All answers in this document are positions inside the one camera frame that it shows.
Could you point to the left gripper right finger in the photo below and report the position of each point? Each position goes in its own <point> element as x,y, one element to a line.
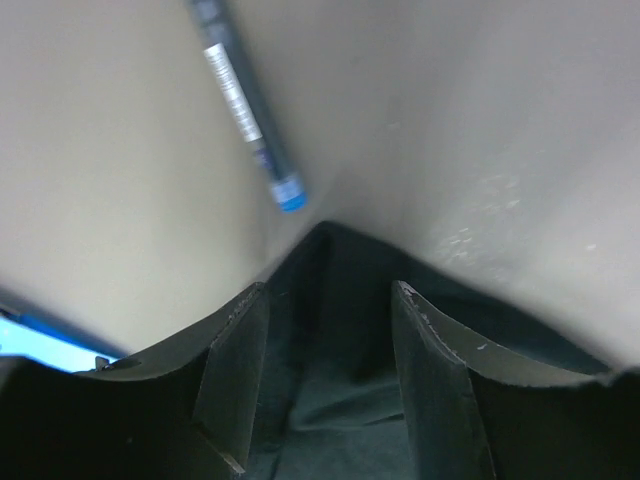
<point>477,409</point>

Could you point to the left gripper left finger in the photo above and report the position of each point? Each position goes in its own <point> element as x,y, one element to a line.
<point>183,408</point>

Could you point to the black t-shirt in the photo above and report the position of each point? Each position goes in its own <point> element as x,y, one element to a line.
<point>329,405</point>

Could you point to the blue marker pen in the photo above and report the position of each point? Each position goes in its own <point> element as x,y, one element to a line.
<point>226,55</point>

